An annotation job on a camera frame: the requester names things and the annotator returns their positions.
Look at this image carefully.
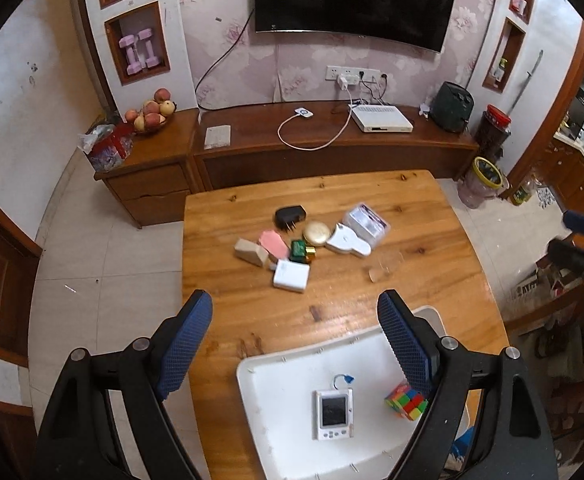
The clear jar with yellow rim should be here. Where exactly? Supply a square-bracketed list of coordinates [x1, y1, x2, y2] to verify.
[458, 156, 509, 210]

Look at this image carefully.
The wicker fruit bowl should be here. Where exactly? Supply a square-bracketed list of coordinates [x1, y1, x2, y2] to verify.
[133, 114, 175, 137]

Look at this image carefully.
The wooden chair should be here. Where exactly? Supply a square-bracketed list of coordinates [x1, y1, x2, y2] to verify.
[502, 280, 584, 441]

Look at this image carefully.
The dark jar with red lid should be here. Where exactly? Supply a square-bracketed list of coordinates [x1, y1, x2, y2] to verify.
[474, 104, 513, 162]

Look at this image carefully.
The white folded cloth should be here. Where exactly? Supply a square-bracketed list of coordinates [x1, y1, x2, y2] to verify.
[204, 124, 232, 150]

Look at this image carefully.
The white wall socket strip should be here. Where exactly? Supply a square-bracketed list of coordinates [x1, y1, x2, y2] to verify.
[325, 64, 381, 84]

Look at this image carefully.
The pink dumbbell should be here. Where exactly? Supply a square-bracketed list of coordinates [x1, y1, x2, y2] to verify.
[138, 29, 162, 69]
[119, 34, 146, 75]

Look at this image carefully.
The pink oval case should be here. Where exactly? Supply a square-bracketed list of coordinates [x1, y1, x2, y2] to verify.
[259, 229, 292, 264]

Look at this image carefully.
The dark green appliance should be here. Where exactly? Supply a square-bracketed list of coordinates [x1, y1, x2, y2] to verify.
[430, 81, 474, 134]

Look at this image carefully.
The red floral tissue box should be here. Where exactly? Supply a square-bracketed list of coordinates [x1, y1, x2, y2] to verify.
[77, 122, 136, 172]

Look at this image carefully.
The brown wooden door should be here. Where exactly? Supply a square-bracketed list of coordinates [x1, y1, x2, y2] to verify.
[0, 174, 44, 368]

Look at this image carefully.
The long grey stick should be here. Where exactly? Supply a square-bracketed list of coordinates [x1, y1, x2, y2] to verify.
[508, 49, 544, 114]

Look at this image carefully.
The black plug charger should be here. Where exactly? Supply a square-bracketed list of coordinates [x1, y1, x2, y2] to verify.
[275, 204, 307, 234]

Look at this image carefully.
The white handheld device with screen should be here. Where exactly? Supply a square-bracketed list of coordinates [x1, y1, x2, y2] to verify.
[313, 374, 356, 442]

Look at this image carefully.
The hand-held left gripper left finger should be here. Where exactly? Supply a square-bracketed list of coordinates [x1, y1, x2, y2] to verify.
[34, 289, 214, 480]

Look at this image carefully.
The round gold compact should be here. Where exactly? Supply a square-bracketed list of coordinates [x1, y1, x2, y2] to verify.
[303, 220, 331, 247]

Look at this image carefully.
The white charging pad with cable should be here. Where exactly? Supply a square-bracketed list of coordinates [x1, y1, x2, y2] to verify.
[277, 87, 355, 152]

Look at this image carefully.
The white set-top box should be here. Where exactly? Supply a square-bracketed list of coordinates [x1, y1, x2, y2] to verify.
[348, 103, 415, 136]

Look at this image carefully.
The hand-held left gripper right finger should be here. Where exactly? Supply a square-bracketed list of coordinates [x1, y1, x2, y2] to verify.
[377, 289, 558, 480]

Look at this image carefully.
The clear box with white contents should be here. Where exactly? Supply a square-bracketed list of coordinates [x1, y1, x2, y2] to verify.
[344, 203, 391, 249]

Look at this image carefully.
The long wooden television cabinet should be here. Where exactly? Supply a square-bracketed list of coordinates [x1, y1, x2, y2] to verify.
[192, 99, 480, 194]

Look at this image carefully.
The black television cable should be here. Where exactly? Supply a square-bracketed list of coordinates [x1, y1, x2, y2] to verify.
[194, 9, 256, 109]

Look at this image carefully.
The colourful puzzle cube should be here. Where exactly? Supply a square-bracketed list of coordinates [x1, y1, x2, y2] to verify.
[384, 382, 429, 422]

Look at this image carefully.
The white plastic tray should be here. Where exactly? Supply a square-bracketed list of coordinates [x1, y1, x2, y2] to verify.
[236, 305, 472, 480]

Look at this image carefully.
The beige block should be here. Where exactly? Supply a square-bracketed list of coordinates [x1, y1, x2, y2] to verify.
[234, 238, 269, 268]

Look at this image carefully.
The white plug charger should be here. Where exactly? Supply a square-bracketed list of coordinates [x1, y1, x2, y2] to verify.
[272, 259, 311, 294]

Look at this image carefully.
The pile of peaches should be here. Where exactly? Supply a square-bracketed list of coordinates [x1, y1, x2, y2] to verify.
[124, 88, 177, 132]

